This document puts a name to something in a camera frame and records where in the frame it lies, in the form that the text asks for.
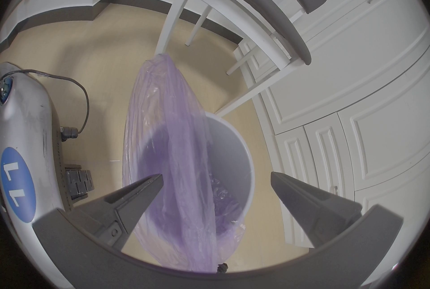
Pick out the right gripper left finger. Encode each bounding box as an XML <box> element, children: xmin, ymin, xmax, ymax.
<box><xmin>80</xmin><ymin>174</ymin><xmax>164</xmax><ymax>250</ymax></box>

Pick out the white trash bin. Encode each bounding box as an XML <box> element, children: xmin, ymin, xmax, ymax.
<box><xmin>201</xmin><ymin>112</ymin><xmax>255</xmax><ymax>238</ymax></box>

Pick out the white wardrobe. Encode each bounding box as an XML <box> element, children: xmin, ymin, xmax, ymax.
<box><xmin>232</xmin><ymin>0</ymin><xmax>430</xmax><ymax>248</ymax></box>

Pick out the black cable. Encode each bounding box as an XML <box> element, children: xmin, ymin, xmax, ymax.
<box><xmin>20</xmin><ymin>69</ymin><xmax>90</xmax><ymax>134</ymax></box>

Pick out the purple plastic bag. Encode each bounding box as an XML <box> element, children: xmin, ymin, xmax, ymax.
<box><xmin>122</xmin><ymin>53</ymin><xmax>247</xmax><ymax>273</ymax></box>

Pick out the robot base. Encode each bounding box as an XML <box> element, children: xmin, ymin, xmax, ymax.
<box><xmin>0</xmin><ymin>62</ymin><xmax>93</xmax><ymax>224</ymax></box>

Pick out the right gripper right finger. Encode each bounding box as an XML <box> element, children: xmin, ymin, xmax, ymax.
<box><xmin>270</xmin><ymin>172</ymin><xmax>363</xmax><ymax>249</ymax></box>

